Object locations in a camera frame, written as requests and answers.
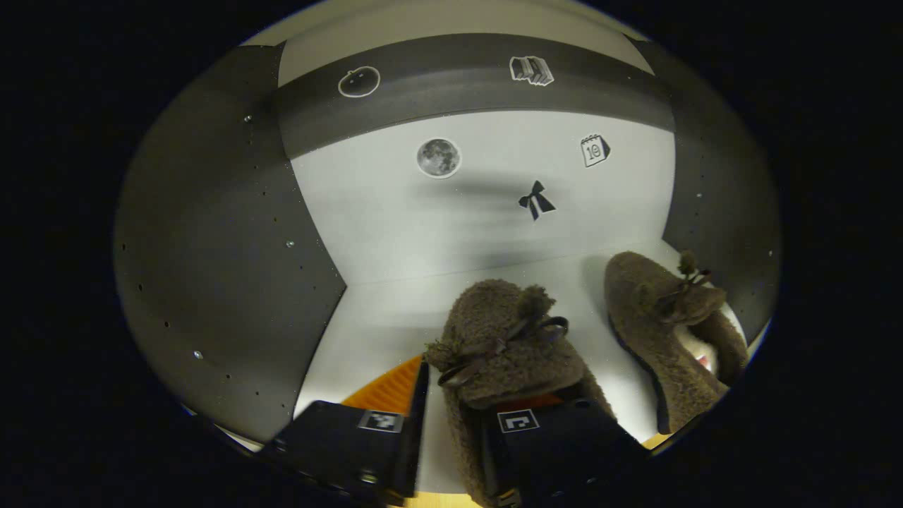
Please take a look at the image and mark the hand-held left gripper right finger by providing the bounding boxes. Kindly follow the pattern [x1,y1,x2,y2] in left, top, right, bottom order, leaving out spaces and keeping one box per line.
[480,394,650,506]

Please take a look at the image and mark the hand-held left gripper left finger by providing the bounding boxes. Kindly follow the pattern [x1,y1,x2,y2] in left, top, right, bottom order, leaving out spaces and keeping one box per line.
[265,353,431,503]

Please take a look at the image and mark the grey shoe cabinet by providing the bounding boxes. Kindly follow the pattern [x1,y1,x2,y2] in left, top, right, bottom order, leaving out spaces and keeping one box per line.
[113,0,782,495]

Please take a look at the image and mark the brown fluffy shoe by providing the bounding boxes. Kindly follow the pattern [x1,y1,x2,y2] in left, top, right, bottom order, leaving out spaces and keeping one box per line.
[605,250,750,435]
[423,279,618,508]

